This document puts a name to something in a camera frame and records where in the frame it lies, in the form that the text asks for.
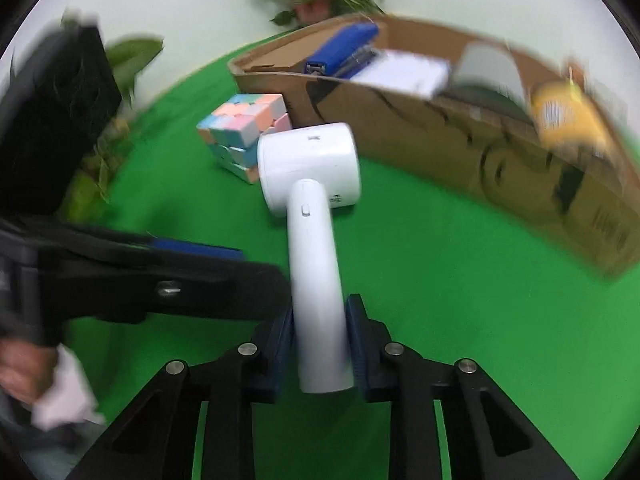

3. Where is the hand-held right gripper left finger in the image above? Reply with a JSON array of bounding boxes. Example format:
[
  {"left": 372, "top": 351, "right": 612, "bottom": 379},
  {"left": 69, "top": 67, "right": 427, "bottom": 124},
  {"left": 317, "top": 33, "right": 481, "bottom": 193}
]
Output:
[{"left": 65, "top": 305, "right": 297, "bottom": 480}]

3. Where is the cardboard box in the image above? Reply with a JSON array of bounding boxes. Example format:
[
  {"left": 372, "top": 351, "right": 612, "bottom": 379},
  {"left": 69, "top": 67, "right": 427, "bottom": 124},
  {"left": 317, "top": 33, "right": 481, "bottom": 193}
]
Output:
[{"left": 227, "top": 14, "right": 640, "bottom": 281}]

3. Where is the pastel puzzle cube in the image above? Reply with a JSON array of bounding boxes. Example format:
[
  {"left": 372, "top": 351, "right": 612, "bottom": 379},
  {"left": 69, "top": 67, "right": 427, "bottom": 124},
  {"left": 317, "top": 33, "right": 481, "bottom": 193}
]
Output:
[{"left": 196, "top": 92, "right": 293, "bottom": 185}]

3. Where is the blue stapler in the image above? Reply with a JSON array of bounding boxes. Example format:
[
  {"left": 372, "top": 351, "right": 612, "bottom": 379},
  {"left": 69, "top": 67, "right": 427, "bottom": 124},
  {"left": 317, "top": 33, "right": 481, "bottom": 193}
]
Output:
[{"left": 305, "top": 22, "right": 381, "bottom": 79}]

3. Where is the silver metal can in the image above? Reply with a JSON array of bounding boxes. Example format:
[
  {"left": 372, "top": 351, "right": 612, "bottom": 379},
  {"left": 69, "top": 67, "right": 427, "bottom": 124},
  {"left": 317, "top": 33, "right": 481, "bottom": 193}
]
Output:
[{"left": 452, "top": 42, "right": 527, "bottom": 106}]

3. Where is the white handheld appliance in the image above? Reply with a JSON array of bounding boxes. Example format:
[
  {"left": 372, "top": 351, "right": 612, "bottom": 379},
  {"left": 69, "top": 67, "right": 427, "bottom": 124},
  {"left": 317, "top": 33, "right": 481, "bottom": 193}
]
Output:
[{"left": 256, "top": 122, "right": 362, "bottom": 394}]

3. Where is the person's left hand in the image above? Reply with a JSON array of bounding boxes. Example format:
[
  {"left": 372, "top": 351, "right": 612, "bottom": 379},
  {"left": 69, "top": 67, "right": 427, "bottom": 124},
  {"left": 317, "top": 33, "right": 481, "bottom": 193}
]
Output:
[{"left": 0, "top": 334, "right": 60, "bottom": 405}]

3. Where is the green table cloth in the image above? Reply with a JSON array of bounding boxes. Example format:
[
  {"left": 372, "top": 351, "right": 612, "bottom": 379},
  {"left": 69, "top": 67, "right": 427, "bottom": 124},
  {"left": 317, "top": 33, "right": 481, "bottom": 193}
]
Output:
[{"left": 65, "top": 42, "right": 640, "bottom": 480}]

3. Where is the yellow label jar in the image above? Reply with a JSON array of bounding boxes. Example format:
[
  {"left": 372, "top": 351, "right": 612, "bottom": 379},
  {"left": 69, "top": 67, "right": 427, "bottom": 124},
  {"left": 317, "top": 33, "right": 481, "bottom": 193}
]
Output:
[{"left": 530, "top": 80, "right": 622, "bottom": 161}]

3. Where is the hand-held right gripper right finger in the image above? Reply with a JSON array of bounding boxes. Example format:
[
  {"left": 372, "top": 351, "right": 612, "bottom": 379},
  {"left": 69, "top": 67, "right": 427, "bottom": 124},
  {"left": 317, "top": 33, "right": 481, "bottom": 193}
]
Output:
[{"left": 345, "top": 294, "right": 581, "bottom": 480}]

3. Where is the person's left forearm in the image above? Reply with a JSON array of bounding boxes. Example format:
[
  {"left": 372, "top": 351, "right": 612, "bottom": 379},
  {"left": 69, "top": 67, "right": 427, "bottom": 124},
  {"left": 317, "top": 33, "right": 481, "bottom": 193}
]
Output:
[{"left": 0, "top": 345, "right": 108, "bottom": 480}]

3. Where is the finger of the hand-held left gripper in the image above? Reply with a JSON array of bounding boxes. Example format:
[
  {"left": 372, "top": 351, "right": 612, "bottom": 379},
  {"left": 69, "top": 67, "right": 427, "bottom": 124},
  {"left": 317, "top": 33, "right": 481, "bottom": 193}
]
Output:
[{"left": 30, "top": 224, "right": 294, "bottom": 324}]

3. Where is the large leaf green plant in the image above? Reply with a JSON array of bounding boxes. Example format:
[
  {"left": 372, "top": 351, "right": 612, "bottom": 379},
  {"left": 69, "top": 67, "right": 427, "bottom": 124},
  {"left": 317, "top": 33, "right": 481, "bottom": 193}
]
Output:
[{"left": 62, "top": 35, "right": 166, "bottom": 221}]

